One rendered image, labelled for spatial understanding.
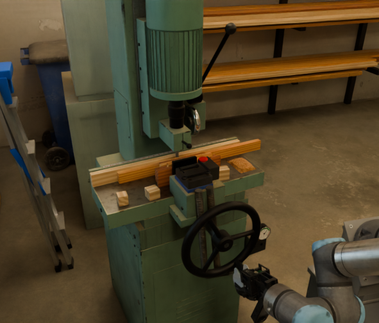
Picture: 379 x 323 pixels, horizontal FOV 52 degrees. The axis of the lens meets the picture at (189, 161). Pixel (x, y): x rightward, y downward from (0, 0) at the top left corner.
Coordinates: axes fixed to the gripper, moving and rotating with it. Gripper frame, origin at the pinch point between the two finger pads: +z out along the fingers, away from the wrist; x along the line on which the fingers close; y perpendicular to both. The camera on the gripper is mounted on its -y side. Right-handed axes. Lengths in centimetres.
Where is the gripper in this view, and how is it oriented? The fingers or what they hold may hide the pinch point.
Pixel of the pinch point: (236, 277)
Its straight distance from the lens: 132.0
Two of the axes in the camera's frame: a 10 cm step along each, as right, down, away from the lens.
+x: -8.9, 2.1, -4.0
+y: -1.5, -9.7, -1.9
